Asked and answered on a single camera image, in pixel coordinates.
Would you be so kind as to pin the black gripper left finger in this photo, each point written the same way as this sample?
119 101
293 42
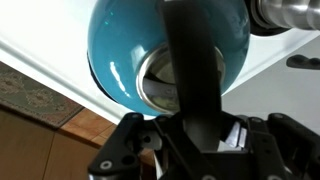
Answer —
116 156

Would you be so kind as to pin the patterned floor rug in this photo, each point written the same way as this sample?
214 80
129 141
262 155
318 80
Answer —
30 93

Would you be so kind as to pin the light wood counter cabinets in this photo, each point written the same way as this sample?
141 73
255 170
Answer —
23 150

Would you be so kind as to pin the white electric stove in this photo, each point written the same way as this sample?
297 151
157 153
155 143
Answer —
40 26

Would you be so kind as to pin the silver metal kettle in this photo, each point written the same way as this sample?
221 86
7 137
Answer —
286 13

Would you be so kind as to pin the small black coil burner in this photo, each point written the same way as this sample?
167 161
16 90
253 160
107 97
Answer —
266 31

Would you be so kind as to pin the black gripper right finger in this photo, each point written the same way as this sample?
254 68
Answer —
286 150

